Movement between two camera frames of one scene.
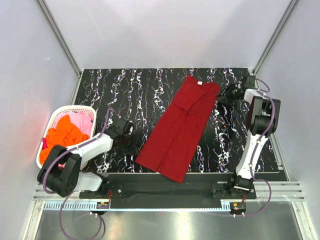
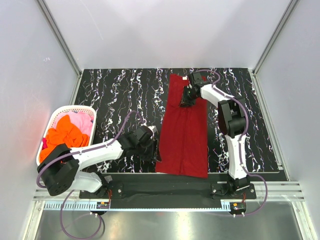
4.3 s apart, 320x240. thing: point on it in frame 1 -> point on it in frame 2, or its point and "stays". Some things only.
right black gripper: [226, 92] -> [185, 102]
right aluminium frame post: [289, 9] stays
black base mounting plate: [167, 187] stays
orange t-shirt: [66, 134] stays
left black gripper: [133, 150] -> [154, 155]
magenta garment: [44, 145] stays
